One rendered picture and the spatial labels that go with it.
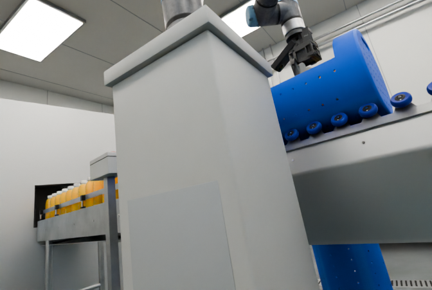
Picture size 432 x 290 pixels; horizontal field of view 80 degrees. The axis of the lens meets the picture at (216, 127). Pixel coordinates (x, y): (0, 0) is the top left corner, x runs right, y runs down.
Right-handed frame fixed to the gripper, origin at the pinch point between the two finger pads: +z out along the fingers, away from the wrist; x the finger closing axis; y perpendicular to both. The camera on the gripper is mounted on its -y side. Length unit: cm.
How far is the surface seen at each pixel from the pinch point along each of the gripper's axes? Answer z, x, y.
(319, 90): 5.4, -8.1, 6.7
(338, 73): 3.1, -8.6, 13.0
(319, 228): 43.3, -2.8, -5.8
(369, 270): 67, 43, -10
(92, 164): 3, -28, -100
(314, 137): 17.4, -5.1, 0.6
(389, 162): 28.8, -7.9, 17.4
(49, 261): 53, -14, -217
